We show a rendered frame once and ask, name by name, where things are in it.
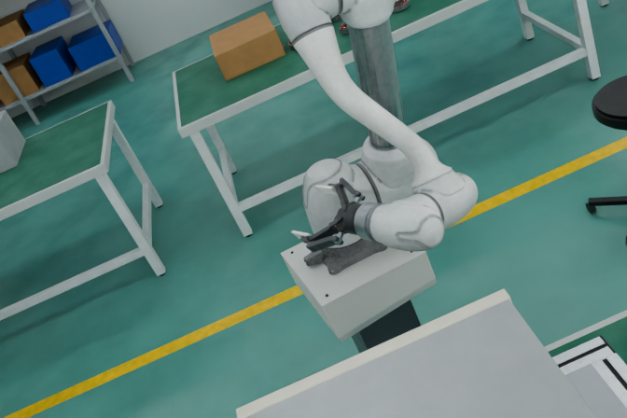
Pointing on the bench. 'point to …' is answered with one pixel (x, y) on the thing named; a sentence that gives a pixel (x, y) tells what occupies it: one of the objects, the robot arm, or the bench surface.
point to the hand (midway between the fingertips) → (309, 211)
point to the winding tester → (438, 374)
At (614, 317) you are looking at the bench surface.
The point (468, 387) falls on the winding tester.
